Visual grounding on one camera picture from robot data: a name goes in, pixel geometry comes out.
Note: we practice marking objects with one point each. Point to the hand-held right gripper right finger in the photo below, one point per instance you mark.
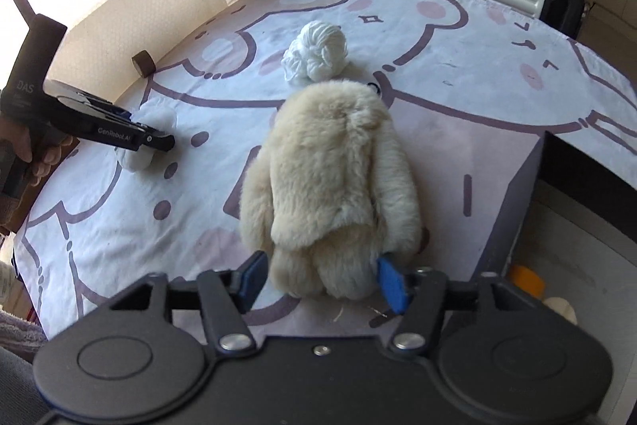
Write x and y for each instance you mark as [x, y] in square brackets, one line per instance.
[393, 288]

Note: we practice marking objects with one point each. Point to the black cardboard box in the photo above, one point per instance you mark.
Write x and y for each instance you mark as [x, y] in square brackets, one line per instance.
[517, 206]

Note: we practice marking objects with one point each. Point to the cream plush toy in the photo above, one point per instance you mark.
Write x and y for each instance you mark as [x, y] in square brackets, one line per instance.
[328, 176]

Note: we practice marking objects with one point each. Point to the person's left hand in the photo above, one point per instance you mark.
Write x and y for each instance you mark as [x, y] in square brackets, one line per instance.
[50, 158]

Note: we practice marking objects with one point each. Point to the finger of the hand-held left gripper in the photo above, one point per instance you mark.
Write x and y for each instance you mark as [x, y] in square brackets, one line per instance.
[114, 130]
[119, 112]

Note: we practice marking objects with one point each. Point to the oval wooden block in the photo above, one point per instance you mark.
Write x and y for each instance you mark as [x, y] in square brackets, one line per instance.
[560, 309]

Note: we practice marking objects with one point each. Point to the person's grey clothing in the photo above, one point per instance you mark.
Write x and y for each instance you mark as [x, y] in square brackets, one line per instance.
[20, 370]

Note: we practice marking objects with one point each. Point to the brown bandage roll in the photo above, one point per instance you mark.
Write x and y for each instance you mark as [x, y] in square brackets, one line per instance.
[144, 64]

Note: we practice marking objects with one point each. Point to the bear printed blanket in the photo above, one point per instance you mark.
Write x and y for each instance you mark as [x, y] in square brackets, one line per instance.
[448, 106]

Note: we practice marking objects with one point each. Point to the white yarn ball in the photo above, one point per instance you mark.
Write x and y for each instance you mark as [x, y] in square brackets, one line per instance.
[318, 51]

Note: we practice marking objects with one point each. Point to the white mesh cloth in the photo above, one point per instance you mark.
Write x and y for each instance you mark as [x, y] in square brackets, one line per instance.
[157, 116]

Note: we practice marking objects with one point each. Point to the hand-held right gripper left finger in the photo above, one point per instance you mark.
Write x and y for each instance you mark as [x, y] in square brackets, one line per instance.
[254, 278]

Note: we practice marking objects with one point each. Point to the white paper towel sheet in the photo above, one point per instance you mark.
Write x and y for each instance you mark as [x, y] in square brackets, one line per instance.
[124, 16]

